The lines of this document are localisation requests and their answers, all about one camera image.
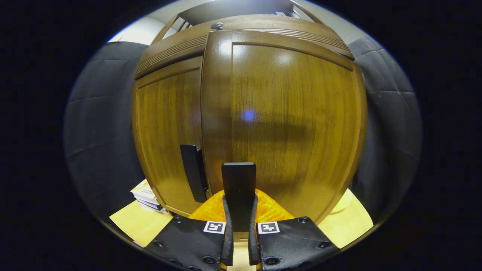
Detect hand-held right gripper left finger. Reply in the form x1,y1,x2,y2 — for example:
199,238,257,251
145,190,235,271

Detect blue cover book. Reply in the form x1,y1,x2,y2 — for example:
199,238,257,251
136,199,170,214

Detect white book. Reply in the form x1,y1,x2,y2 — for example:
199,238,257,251
131,179,159,204

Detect wooden shoe cabinet door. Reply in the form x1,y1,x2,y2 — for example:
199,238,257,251
201,30,368,232
131,56,211,218

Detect wooden drawer with black knob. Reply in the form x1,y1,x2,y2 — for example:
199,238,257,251
134,14,355,80

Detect wooden double-door shoe cabinet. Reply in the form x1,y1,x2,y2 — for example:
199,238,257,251
131,0,369,226

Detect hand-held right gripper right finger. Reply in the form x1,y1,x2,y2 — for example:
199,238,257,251
249,188,339,271

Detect pale yellow object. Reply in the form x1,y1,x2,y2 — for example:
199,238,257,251
331,188,356,213

